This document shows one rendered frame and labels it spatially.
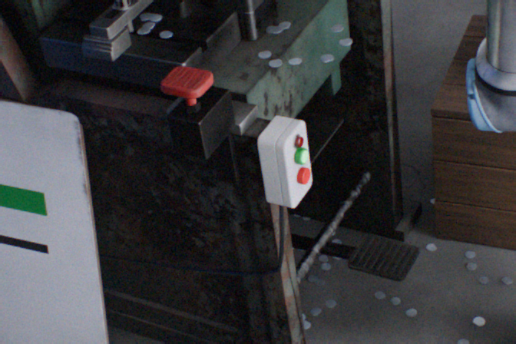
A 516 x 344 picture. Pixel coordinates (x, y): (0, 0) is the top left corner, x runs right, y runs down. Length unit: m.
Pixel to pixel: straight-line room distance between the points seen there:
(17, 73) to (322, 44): 0.55
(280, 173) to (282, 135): 0.06
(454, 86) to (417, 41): 0.85
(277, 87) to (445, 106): 0.47
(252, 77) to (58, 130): 0.38
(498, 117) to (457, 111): 0.47
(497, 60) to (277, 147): 0.35
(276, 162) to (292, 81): 0.25
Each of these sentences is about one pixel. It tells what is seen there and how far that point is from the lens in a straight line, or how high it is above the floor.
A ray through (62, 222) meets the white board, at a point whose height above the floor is 0.36.
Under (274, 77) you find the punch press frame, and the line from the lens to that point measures 1.79.
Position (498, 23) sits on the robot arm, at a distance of 1.56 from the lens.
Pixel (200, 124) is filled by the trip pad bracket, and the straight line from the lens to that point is 1.56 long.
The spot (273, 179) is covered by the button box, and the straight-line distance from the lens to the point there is 1.67.
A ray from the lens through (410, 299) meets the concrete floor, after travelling 2.23.
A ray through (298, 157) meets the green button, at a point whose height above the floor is 0.59.
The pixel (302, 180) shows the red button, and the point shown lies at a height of 0.54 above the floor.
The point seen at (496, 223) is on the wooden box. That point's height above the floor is 0.07.
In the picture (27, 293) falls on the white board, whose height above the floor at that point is 0.18.
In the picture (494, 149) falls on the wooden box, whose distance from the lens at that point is 2.17.
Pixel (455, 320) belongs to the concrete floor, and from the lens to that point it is 2.19.
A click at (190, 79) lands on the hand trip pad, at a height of 0.76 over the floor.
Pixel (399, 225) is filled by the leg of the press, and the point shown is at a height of 0.03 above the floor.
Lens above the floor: 1.58
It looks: 37 degrees down
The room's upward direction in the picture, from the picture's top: 9 degrees counter-clockwise
